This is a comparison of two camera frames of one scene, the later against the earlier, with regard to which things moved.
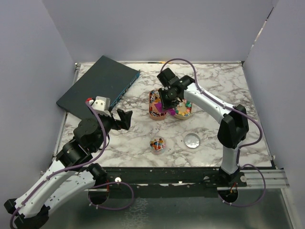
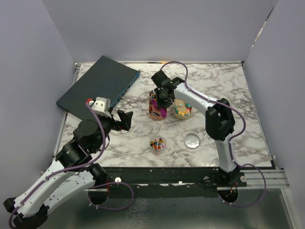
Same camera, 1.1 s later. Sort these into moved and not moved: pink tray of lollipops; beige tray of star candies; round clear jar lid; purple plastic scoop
Moved: purple plastic scoop
Not moved: beige tray of star candies; pink tray of lollipops; round clear jar lid
